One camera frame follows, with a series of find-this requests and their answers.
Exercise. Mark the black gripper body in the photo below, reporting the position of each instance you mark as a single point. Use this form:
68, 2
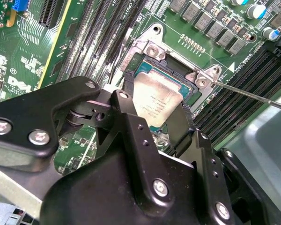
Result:
96, 199

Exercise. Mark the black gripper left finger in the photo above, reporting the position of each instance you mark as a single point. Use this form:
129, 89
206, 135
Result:
25, 117

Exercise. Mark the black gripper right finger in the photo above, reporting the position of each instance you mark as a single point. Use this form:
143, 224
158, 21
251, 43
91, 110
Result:
180, 131

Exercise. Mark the silver CPU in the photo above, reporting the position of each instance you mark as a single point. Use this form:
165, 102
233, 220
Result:
154, 98

